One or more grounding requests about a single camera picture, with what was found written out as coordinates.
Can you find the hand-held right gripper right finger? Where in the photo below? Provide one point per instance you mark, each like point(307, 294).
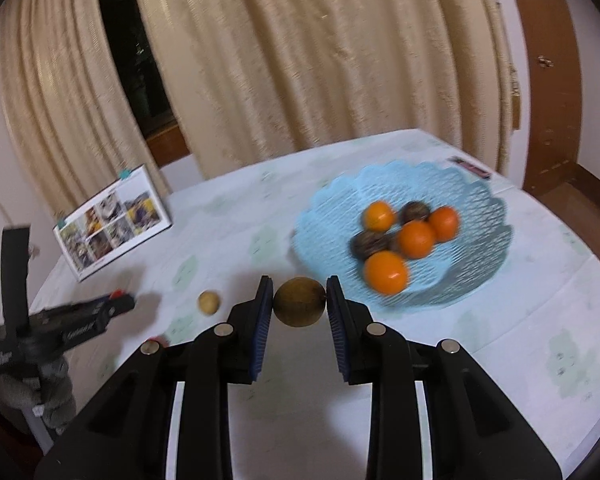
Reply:
point(337, 330)

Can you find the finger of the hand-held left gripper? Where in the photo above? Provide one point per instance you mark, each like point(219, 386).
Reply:
point(125, 306)

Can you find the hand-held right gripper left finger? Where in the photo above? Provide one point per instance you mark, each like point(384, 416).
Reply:
point(261, 330)

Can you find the red tomato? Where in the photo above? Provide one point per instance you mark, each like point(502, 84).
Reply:
point(115, 294)
point(164, 341)

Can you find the large yellow-green round fruit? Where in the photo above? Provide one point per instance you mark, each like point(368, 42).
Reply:
point(300, 302)

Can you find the large oval orange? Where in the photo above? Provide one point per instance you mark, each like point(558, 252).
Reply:
point(386, 272)

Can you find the large dark brown fruit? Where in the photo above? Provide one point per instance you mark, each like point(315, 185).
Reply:
point(369, 245)

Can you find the light blue lattice plastic basket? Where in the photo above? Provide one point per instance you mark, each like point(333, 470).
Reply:
point(330, 220)

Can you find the large round orange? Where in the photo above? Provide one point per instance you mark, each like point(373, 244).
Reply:
point(416, 239)

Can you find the small orange tangerine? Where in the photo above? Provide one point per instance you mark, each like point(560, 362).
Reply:
point(379, 215)
point(443, 223)

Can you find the small dark brown fruit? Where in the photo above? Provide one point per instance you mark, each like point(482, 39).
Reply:
point(414, 211)

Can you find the person's left hand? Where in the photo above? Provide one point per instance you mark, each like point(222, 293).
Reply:
point(55, 390)

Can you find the small yellow round fruit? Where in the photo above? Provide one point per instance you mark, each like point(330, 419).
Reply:
point(209, 302)

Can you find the photo collage card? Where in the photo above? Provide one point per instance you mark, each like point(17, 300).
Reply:
point(110, 225)

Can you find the green binder clip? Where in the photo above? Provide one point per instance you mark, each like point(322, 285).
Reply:
point(60, 220)

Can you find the blue binder clip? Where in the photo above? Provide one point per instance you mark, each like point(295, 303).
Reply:
point(126, 174)

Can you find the wooden window sill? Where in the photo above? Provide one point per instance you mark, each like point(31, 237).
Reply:
point(167, 142)

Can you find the red and white packet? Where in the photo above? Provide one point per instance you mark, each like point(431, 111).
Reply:
point(469, 167)

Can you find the beige textured curtain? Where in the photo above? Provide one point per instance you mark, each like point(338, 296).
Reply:
point(305, 60)
point(55, 85)

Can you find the dark window pane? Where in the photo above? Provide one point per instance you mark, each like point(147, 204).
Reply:
point(130, 60)

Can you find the brown wooden cabinet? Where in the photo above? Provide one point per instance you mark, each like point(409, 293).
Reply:
point(550, 110)

